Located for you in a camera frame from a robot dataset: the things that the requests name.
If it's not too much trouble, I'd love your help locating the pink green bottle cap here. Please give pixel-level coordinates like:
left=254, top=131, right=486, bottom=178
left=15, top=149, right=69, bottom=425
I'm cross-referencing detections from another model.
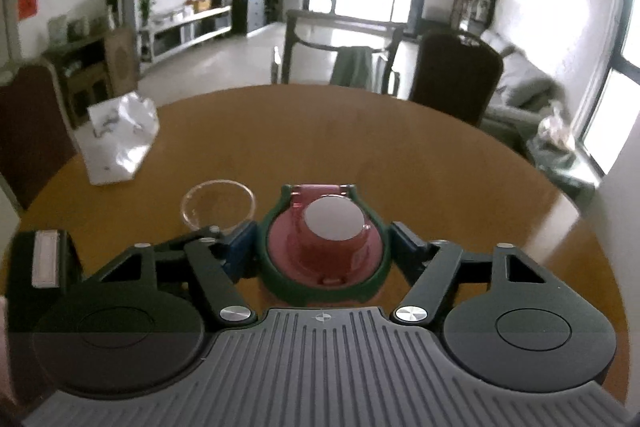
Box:
left=257, top=183, right=392, bottom=307

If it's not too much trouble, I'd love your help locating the clear glass bowl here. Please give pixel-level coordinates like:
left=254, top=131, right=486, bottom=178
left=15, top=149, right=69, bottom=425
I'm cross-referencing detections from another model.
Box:
left=180, top=179, right=256, bottom=234

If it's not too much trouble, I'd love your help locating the white plastic bag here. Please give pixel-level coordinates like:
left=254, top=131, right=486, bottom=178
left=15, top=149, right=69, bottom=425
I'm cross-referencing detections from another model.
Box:
left=75, top=91, right=160, bottom=186

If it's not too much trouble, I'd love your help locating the dark red chair left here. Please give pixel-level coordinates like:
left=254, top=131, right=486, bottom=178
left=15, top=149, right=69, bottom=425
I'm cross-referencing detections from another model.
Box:
left=1, top=61, right=77, bottom=209

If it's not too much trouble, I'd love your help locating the grey sofa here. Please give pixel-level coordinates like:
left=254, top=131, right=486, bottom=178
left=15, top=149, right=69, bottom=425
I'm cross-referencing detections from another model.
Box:
left=480, top=29, right=570, bottom=150

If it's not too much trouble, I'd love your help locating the dark banquet chair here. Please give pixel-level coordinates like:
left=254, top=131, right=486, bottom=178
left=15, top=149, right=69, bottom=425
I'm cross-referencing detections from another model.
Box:
left=409, top=29, right=503, bottom=127

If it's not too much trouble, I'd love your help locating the wooden armchair with cloth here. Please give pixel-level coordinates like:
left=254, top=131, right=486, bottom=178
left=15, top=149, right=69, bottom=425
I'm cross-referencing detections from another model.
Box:
left=271, top=10, right=406, bottom=96

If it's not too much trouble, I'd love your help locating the white tv cabinet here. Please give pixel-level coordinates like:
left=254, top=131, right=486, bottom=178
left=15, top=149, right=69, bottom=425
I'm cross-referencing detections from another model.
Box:
left=139, top=6, right=232, bottom=64

